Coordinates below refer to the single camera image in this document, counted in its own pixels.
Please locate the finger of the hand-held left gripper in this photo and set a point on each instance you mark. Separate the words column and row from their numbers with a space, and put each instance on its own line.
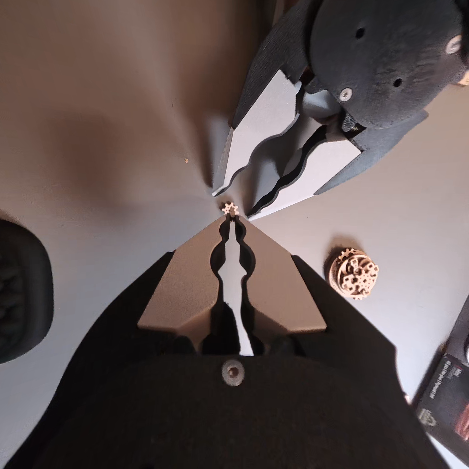
column 260, row 113
column 322, row 168

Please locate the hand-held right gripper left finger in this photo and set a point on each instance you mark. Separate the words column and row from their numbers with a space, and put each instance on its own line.
column 183, row 289

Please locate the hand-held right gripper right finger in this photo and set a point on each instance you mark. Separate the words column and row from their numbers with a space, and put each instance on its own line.
column 282, row 289

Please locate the small wooden gear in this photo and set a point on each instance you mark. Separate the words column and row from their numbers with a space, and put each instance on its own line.
column 230, row 209

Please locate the grey desk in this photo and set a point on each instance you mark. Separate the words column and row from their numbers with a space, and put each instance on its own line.
column 403, row 220

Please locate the person's left hand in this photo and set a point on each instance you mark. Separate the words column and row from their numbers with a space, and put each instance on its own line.
column 464, row 77

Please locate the round wooden gear model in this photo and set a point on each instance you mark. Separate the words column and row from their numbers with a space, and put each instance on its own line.
column 351, row 274

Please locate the black mesh office chair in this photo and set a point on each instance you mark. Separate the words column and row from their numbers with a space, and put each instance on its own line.
column 22, row 293

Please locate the black printed box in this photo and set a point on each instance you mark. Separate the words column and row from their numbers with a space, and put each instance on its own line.
column 447, row 403

